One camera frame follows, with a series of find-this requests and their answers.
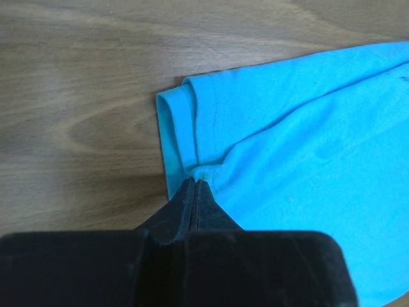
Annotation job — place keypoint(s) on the turquoise t shirt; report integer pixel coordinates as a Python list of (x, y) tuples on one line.
[(318, 142)]

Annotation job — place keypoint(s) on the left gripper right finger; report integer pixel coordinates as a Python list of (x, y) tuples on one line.
[(245, 268)]

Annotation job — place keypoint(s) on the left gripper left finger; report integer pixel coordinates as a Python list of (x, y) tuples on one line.
[(139, 267)]

